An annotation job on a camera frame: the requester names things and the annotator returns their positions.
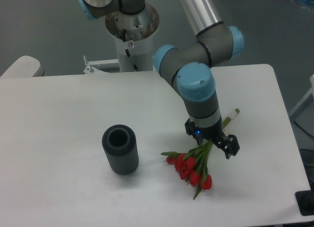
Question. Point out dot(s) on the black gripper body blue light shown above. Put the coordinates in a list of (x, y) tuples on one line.
[(212, 133)]

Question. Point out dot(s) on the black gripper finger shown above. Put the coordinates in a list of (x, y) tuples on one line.
[(228, 144)]

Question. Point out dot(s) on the red tulip bouquet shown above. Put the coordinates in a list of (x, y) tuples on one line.
[(193, 165)]

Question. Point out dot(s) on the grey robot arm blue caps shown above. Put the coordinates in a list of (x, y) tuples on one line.
[(187, 71)]

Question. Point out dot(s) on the black box at table edge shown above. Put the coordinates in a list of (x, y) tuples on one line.
[(305, 201)]

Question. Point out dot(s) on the dark grey ribbed vase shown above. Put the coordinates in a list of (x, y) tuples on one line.
[(120, 147)]

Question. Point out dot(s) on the beige chair seat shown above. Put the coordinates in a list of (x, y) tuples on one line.
[(23, 67)]

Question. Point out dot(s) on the white furniture frame right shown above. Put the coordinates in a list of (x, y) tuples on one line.
[(304, 102)]

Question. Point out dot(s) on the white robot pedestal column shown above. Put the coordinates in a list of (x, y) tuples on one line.
[(133, 34)]

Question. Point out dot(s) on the white metal base frame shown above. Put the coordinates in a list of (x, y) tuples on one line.
[(98, 65)]

